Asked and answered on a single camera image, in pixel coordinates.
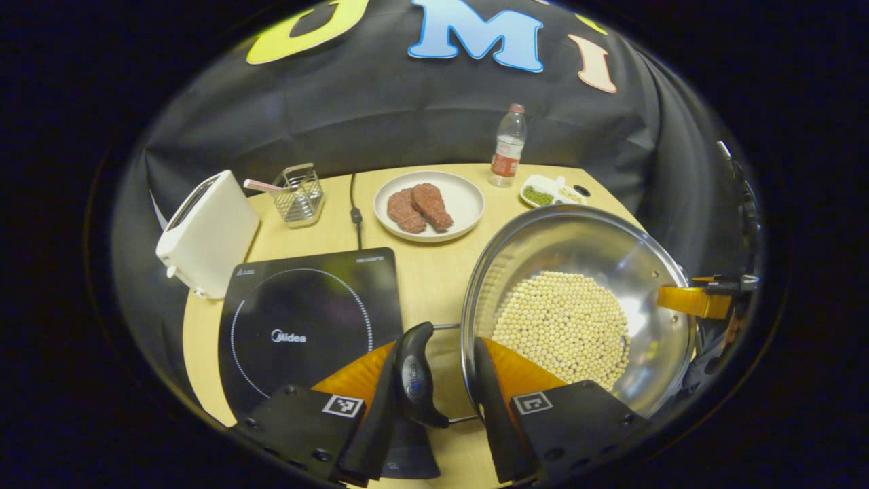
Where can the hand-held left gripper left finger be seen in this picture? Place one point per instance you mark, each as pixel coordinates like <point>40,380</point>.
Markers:
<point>377,421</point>

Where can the white divided dish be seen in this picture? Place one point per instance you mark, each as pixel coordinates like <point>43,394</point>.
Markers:
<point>543,181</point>

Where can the black induction cooktop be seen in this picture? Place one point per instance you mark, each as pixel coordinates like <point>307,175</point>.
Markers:
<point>305,299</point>

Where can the heap of small yellow beans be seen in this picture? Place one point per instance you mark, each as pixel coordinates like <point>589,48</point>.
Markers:
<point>570,195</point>

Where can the round white plate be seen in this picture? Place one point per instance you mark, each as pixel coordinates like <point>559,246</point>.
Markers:
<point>465,197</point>

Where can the clear plastic water bottle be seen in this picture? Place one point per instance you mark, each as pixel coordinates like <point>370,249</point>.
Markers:
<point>507,153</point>

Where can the red meat piece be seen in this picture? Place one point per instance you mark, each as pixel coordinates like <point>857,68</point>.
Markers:
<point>404,214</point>
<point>434,204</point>

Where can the pile of soybeans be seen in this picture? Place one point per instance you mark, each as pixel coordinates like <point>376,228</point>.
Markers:
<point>563,326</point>

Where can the heap of green beans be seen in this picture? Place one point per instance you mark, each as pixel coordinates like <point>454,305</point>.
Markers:
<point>538,196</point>

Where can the pink striped straw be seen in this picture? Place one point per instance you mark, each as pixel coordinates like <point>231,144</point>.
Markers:
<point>261,185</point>

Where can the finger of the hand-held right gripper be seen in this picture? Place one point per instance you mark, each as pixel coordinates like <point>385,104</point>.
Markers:
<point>689,300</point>

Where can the stainless steel pot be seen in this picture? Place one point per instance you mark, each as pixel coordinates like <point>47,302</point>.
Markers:
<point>577,244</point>

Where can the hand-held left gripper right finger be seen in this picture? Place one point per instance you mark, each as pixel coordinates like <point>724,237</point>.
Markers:
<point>492,407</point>

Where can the white toaster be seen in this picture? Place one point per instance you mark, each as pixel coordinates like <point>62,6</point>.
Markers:
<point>207,238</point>

